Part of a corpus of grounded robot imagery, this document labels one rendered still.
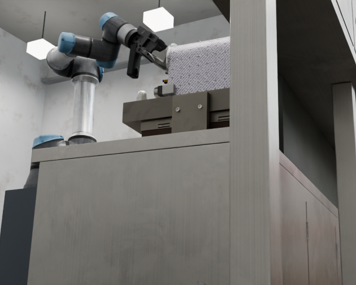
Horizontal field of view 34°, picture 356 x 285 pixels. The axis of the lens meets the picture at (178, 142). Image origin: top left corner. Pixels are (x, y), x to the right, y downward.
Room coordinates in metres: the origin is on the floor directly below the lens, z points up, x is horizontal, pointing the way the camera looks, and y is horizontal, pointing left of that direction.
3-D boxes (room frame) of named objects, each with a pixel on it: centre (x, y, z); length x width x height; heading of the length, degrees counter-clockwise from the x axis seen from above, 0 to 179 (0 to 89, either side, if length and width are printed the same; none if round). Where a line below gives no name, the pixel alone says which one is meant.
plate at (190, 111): (1.46, -0.03, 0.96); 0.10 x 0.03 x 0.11; 65
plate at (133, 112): (1.55, -0.06, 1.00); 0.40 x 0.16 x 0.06; 65
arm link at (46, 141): (2.22, 0.51, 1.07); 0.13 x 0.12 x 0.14; 113
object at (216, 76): (1.67, -0.07, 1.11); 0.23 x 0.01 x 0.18; 65
